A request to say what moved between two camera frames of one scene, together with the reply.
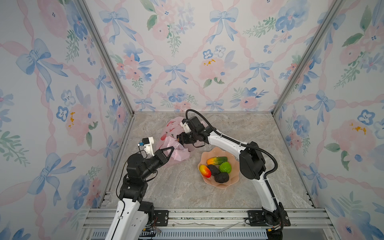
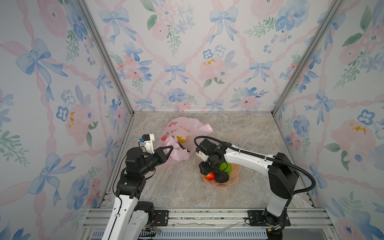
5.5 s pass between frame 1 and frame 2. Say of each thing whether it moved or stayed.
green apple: stayed
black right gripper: moved
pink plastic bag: stayed
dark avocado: stayed
